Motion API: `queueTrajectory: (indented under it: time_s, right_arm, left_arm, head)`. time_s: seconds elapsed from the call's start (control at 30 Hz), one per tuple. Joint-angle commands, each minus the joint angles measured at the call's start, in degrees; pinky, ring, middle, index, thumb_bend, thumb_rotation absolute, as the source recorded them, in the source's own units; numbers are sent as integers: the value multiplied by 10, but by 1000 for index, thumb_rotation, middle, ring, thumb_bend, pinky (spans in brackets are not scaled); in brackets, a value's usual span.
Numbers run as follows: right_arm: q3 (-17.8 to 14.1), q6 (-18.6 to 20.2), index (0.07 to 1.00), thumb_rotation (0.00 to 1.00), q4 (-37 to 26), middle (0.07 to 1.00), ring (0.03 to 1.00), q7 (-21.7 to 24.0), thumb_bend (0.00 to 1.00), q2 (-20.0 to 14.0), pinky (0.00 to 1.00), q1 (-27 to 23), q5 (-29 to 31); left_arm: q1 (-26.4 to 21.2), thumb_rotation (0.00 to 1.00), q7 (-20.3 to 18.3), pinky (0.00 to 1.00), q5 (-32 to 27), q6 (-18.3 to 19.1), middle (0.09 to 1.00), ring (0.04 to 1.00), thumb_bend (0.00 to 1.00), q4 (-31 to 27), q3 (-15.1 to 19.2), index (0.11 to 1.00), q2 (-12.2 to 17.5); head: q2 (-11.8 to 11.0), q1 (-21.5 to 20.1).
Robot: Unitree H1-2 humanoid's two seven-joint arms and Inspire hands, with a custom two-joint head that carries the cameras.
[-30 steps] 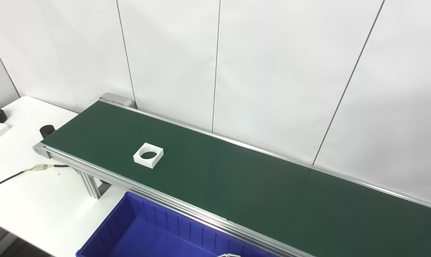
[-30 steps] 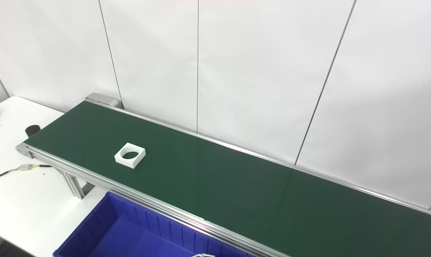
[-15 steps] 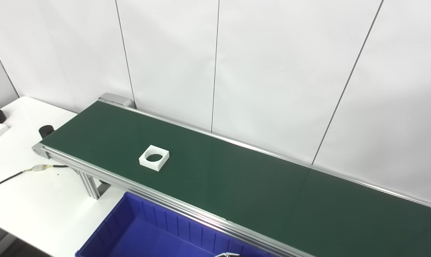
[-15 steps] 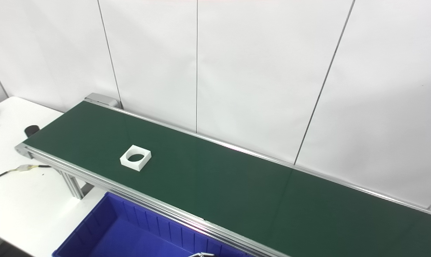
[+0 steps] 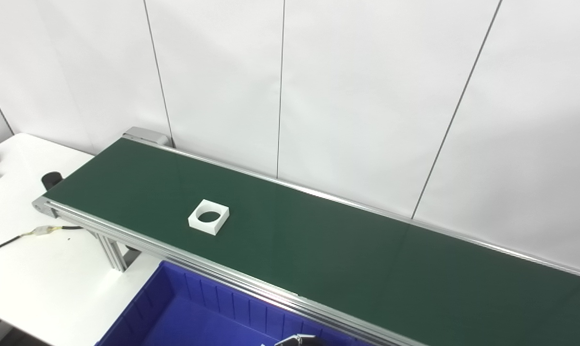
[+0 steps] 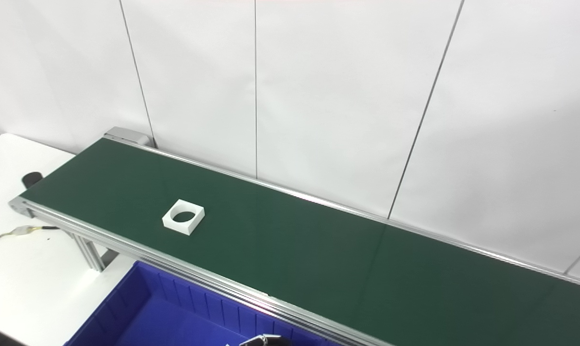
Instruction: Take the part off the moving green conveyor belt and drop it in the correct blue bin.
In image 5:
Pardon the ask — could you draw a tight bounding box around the blue plastic bin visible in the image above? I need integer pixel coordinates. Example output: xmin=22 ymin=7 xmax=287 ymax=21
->
xmin=95 ymin=261 xmax=367 ymax=346

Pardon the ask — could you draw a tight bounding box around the aluminium conveyor leg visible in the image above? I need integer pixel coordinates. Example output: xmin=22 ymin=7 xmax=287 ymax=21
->
xmin=96 ymin=231 xmax=128 ymax=273

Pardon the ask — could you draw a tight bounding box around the black cylinder part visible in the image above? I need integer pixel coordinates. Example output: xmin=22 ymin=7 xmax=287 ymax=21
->
xmin=41 ymin=172 xmax=63 ymax=191

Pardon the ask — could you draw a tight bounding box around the black cable white connector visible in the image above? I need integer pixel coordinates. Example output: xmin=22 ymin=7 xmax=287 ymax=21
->
xmin=0 ymin=225 xmax=85 ymax=258

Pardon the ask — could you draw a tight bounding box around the white square part round hole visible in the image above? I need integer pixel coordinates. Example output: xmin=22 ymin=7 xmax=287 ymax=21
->
xmin=188 ymin=199 xmax=230 ymax=235

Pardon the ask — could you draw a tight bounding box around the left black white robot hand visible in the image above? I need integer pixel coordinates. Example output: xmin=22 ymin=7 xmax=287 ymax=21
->
xmin=274 ymin=334 xmax=325 ymax=346

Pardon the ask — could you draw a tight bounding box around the green conveyor belt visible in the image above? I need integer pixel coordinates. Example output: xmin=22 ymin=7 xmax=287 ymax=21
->
xmin=32 ymin=126 xmax=580 ymax=346

